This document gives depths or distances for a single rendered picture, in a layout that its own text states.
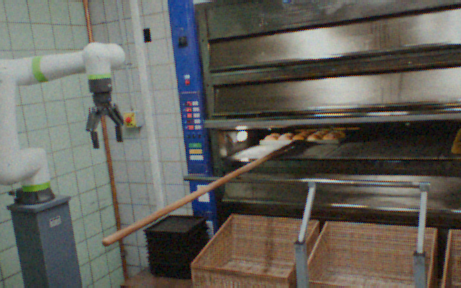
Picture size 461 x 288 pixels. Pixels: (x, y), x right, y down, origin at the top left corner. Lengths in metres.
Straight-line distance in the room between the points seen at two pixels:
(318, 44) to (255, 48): 0.36
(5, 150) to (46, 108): 0.92
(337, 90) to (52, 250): 1.59
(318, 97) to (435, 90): 0.56
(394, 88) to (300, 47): 0.52
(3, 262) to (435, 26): 2.50
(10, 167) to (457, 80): 2.00
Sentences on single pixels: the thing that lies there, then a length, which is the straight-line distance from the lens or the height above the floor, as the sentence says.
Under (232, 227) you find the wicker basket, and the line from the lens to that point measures 2.87.
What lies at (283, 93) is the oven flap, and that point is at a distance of 2.60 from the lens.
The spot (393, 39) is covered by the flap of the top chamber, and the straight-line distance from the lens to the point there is 2.41.
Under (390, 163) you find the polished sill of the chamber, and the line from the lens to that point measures 2.49.
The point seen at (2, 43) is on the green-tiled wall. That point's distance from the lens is 2.91.
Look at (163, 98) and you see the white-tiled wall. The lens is 2.99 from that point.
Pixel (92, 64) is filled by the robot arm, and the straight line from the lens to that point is 1.92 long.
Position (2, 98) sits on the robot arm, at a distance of 2.13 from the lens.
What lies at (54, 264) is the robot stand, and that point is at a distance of 2.38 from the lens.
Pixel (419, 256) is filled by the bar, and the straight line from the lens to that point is 1.96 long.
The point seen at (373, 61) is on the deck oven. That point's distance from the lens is 2.44.
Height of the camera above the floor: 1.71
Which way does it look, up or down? 9 degrees down
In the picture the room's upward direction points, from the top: 6 degrees counter-clockwise
